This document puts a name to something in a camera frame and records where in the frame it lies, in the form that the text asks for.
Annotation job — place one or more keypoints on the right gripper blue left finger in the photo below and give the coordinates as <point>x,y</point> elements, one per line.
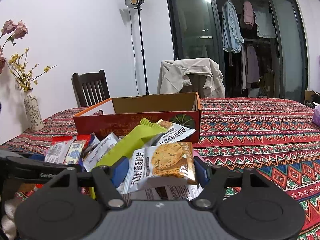
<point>106,181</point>

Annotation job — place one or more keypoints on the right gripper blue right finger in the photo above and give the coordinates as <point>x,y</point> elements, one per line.
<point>212,179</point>

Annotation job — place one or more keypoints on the cookie cracker snack packet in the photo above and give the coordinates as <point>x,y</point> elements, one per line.
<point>169,164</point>

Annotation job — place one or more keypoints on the green snack packet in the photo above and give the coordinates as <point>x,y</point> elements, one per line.
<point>142,135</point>

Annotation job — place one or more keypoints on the red white snack packet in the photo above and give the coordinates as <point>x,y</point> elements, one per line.
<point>67,149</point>

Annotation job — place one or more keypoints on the orange cardboard snack box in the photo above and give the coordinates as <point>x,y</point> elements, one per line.
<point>121,115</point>

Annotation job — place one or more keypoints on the white text snack packet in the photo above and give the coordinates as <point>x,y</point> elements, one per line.
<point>92,158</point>

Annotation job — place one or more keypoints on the floral ceramic vase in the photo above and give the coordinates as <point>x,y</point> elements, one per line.
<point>33,112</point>

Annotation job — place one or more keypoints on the patterned red tablecloth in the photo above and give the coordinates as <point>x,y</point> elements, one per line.
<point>275,136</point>

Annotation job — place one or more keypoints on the dark wooden chair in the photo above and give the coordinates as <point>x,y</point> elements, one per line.
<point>90,88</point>

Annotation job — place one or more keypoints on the yellow flower branches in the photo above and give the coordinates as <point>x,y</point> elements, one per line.
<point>23,76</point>

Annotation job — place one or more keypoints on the chair with draped jacket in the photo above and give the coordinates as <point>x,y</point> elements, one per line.
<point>197,85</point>

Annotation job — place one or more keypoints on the beige jacket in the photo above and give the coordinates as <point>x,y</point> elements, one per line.
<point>200,74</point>

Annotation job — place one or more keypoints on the cardboard box at right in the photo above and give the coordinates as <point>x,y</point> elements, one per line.
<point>312,98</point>

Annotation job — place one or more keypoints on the pink dried roses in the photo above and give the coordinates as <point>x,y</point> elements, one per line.
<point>11,32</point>

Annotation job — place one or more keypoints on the light blue hanging shirt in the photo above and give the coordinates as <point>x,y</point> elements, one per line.
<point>232,39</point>

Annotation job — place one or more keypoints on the white hanging top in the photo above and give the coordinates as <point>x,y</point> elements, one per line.
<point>263,20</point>

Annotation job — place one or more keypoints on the pink hanging garment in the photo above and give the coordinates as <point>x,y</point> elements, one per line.
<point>248,15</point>

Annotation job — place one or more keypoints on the black sliding door frame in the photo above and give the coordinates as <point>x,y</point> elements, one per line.
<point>259,45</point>

